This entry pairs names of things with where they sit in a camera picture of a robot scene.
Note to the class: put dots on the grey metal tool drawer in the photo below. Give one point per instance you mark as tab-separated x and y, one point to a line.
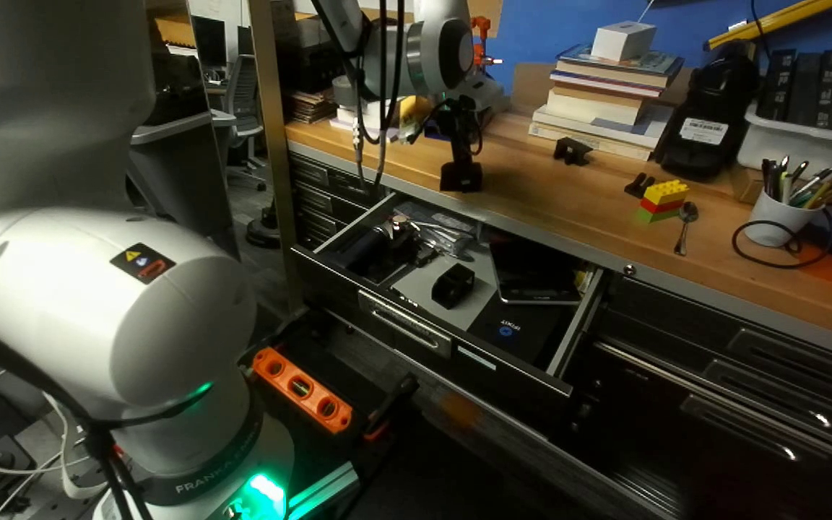
575	328

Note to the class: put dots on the black key tool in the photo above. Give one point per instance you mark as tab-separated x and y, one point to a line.
682	233

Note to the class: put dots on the black box blue label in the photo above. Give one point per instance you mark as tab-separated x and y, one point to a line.
519	333

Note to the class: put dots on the wooden shelf post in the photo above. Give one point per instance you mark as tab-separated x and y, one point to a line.
275	145

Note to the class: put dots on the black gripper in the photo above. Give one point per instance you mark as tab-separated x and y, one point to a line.
458	116

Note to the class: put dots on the black two-pronged mount block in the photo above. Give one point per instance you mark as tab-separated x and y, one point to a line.
574	151

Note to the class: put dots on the black label printer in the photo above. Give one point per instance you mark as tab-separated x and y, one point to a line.
707	125

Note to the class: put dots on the stack of books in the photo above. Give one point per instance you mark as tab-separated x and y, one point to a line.
591	131

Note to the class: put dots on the small white box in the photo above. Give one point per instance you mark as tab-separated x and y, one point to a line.
623	41

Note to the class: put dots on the assorted pens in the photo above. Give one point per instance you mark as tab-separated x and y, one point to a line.
806	183

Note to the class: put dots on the thick white-paged book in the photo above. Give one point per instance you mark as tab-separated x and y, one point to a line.
606	102

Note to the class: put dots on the dark cover book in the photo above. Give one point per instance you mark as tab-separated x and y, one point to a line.
619	70

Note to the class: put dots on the black plastic bracket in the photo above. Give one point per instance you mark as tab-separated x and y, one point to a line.
451	288

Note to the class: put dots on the white plastic bin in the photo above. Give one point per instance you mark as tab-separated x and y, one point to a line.
801	148

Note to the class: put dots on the white pen cup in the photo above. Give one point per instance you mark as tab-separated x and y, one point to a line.
778	222

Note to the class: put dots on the blue wall board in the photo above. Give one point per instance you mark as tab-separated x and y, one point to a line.
549	29

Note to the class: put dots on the assorted silver hand tools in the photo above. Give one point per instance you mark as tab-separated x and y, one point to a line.
432	236

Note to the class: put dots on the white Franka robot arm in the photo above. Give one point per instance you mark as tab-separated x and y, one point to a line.
99	307

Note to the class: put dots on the workbench drawer cabinet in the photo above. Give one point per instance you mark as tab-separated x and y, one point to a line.
724	385

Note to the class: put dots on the small black plastic clip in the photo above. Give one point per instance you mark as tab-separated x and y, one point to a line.
640	183

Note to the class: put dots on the colourful lego block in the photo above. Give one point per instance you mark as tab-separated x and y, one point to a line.
666	198

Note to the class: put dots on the black flat case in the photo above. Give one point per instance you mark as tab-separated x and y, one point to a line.
535	271

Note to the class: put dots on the black tool tray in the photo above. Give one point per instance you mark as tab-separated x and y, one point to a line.
369	385

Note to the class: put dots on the yellow spirit level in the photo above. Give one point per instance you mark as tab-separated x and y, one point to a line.
782	22

